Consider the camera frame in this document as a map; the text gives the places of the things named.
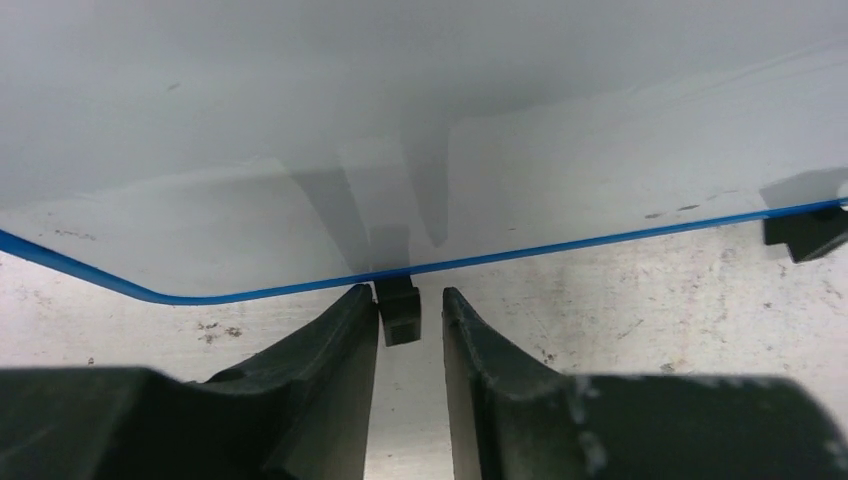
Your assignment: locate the black whiteboard foot right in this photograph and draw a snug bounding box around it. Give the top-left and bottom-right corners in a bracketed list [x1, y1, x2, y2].
[763, 206, 847, 264]

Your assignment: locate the black whiteboard foot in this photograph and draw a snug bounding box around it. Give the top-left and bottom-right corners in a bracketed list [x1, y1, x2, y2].
[374, 276, 422, 347]
[763, 206, 847, 264]

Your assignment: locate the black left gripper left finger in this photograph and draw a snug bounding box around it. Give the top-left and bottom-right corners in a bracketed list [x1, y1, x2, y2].
[1, 284, 379, 479]

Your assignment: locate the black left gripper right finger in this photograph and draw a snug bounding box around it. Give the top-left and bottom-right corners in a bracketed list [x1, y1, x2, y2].
[442, 287, 847, 479]

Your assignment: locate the black whiteboard foot left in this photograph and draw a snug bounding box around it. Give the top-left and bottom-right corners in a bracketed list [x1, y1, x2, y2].
[374, 276, 422, 347]

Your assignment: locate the blue framed whiteboard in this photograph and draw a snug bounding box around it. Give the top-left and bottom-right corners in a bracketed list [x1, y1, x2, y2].
[1, 1, 847, 305]

